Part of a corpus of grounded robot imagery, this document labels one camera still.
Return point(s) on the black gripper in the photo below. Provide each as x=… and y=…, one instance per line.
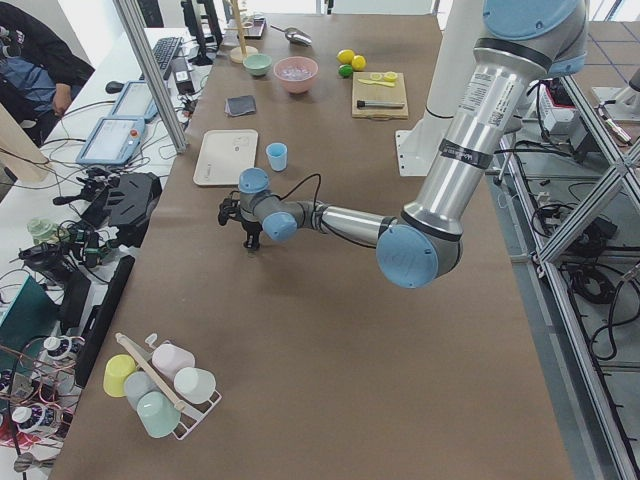
x=250, y=228

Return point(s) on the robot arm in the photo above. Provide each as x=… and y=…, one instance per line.
x=490, y=53

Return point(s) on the light blue cup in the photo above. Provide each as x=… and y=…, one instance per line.
x=277, y=154

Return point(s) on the pink upturned cup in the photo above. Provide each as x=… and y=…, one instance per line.
x=169, y=359

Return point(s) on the white upturned cup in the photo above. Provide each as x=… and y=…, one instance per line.
x=194, y=384

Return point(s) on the clear ice cubes pile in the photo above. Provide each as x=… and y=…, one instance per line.
x=294, y=73

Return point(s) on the grey upturned cup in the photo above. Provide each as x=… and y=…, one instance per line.
x=136, y=386

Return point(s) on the yellow upturned cup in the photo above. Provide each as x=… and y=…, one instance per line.
x=118, y=368

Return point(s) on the mint upturned cup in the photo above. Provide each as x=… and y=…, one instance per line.
x=157, y=414

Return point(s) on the steel ice scoop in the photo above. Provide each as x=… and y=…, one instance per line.
x=295, y=36

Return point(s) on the cream rabbit tray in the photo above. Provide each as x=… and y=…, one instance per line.
x=224, y=155

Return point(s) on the grey folded cloth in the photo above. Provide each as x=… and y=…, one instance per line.
x=240, y=106

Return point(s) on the pink bowl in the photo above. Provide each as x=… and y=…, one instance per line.
x=297, y=87

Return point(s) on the teach pendant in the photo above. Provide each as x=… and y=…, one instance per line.
x=113, y=141
x=135, y=99

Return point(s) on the steel muddler black tip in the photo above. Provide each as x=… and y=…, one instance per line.
x=362, y=104

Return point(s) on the mint green bowl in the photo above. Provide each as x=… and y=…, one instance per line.
x=257, y=64

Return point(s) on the wooden glass stand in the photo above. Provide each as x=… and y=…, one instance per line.
x=239, y=53

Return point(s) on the wooden cutting board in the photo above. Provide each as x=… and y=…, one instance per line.
x=378, y=93

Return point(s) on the green lime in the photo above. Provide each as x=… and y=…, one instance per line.
x=345, y=71

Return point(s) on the yellow plastic knife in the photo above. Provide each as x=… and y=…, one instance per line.
x=376, y=82

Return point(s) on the yellow lemon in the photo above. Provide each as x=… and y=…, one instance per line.
x=358, y=63
x=345, y=56

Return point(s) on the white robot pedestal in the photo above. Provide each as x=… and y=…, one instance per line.
x=416, y=148

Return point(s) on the white wire cup rack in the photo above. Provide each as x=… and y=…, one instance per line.
x=192, y=415

